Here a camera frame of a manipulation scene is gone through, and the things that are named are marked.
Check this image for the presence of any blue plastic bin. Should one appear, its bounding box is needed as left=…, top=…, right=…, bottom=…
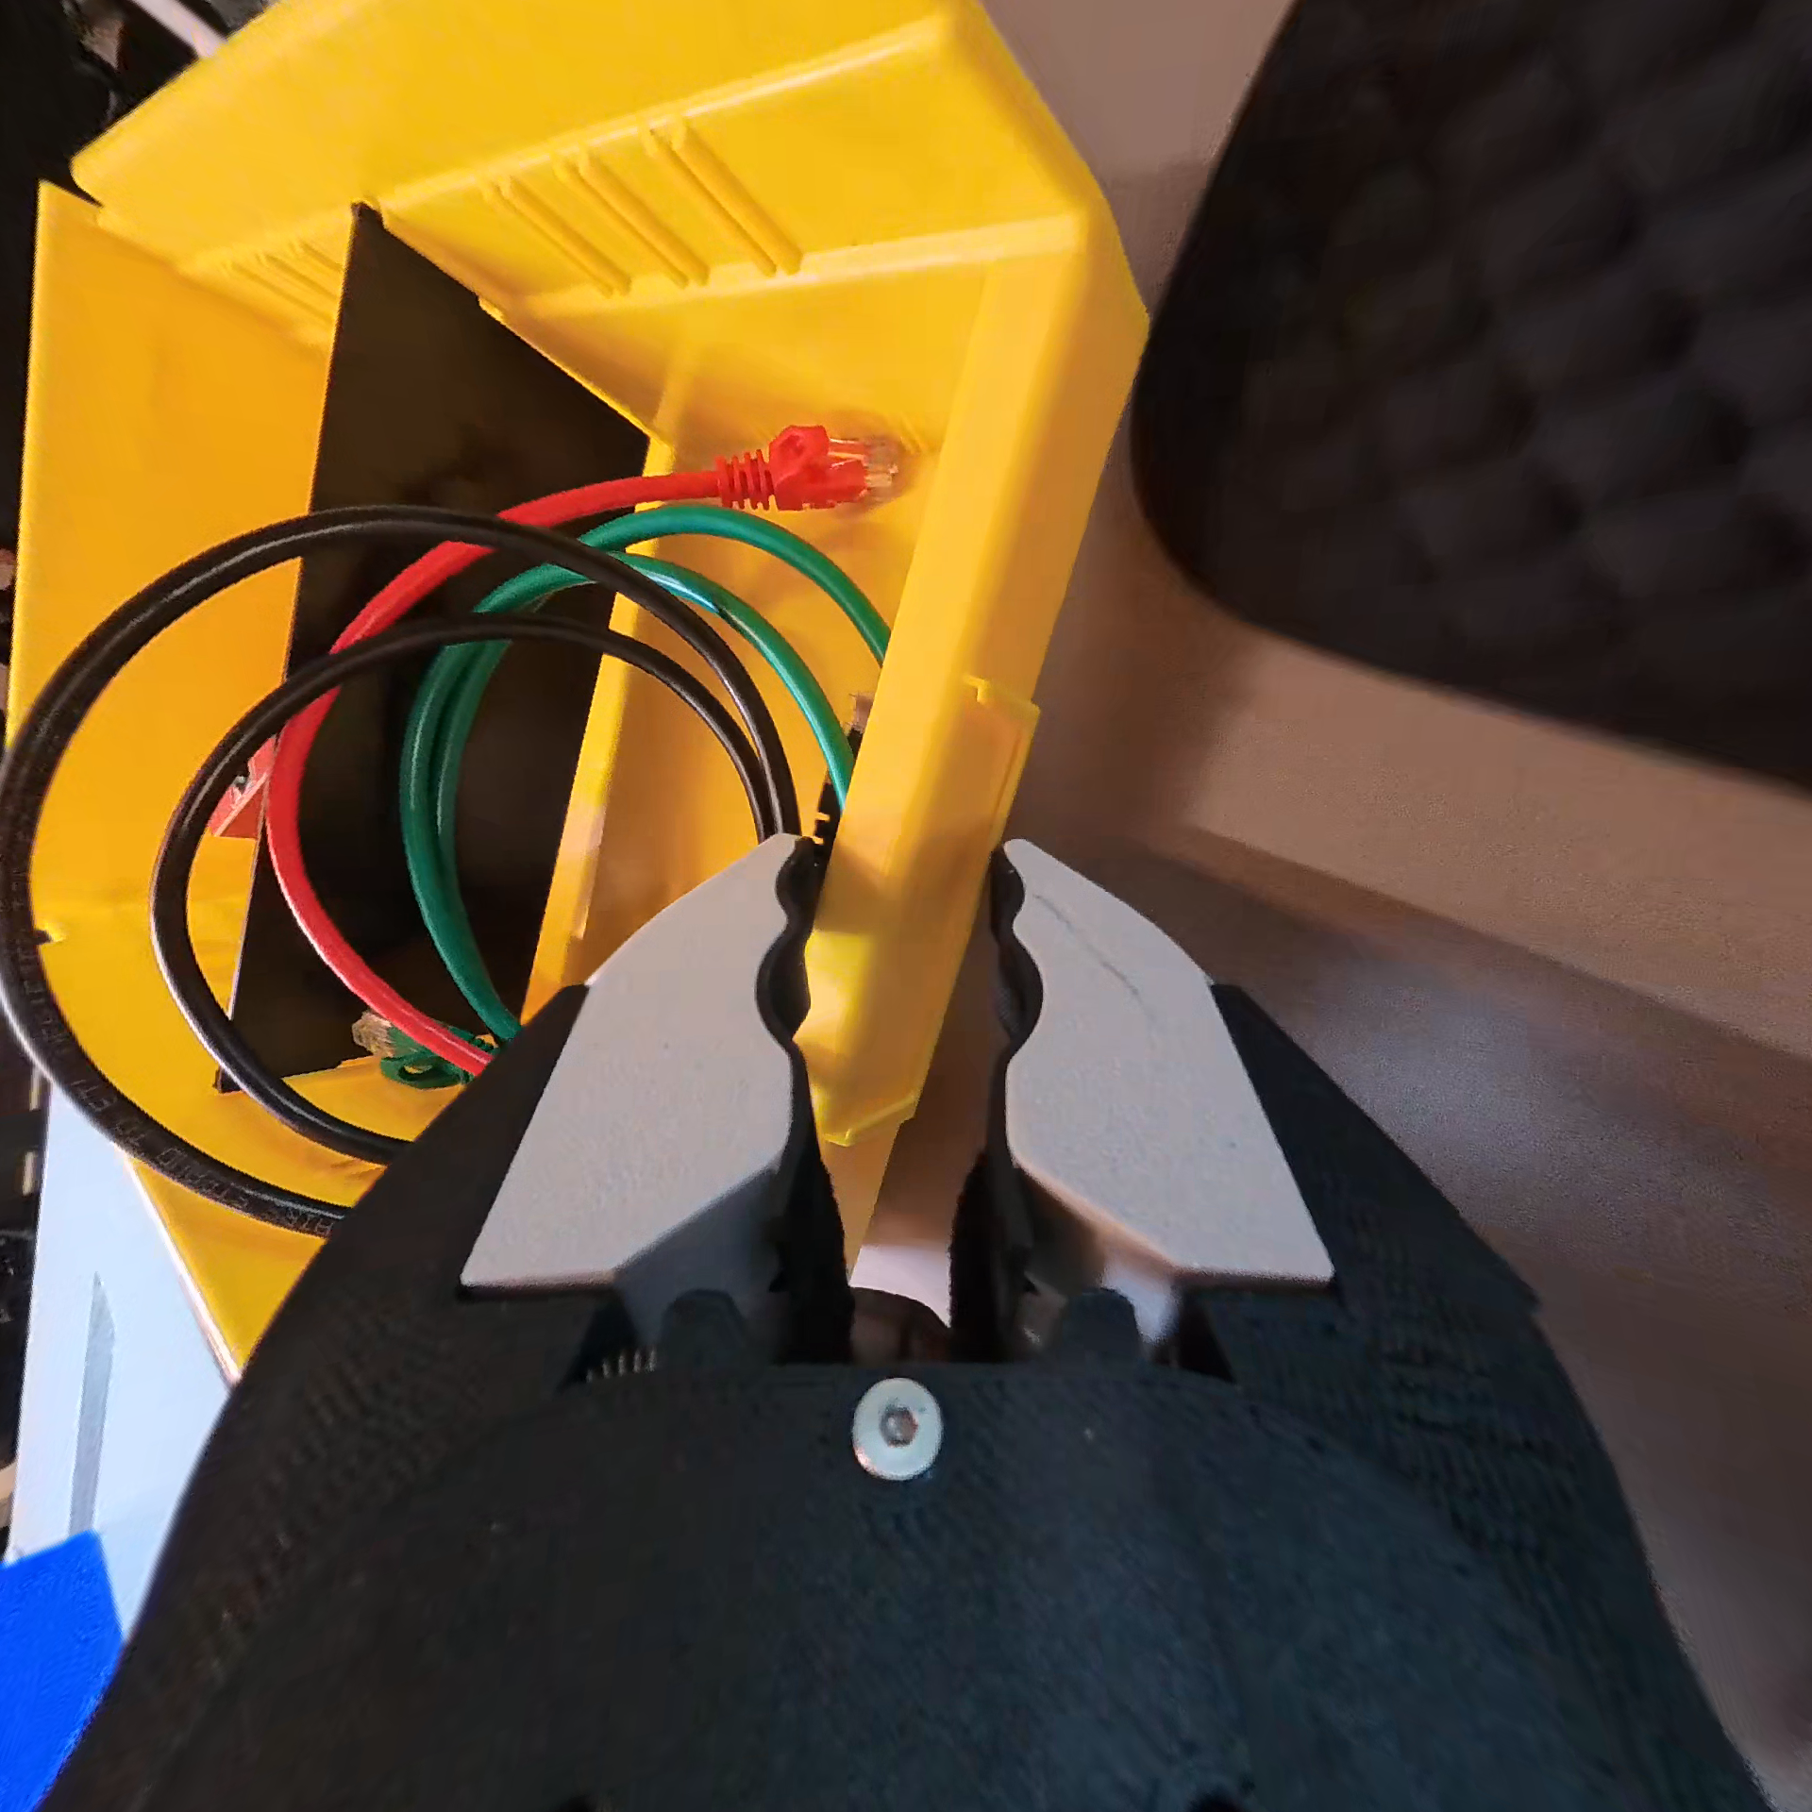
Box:
left=0, top=1532, right=128, bottom=1812

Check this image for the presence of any black textured pad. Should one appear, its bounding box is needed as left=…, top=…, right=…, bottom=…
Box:
left=1123, top=0, right=1812, bottom=788

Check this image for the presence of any red network cable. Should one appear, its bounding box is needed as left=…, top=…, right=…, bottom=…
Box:
left=208, top=423, right=910, bottom=1076

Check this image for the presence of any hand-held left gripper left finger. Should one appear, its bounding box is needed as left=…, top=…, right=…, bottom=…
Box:
left=452, top=831, right=854, bottom=1365

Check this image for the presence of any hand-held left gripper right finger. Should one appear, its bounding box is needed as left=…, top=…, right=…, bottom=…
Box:
left=954, top=838, right=1333, bottom=1365

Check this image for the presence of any yellow plastic bin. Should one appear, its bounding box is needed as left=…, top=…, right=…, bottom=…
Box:
left=27, top=0, right=1153, bottom=1376

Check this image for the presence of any black network cable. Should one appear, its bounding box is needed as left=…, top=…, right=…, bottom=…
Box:
left=0, top=505, right=869, bottom=1243

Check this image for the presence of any green network cable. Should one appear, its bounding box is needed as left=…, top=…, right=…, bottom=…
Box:
left=380, top=505, right=893, bottom=1089

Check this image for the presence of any black bin divider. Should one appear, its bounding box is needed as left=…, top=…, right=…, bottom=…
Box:
left=215, top=206, right=651, bottom=1098

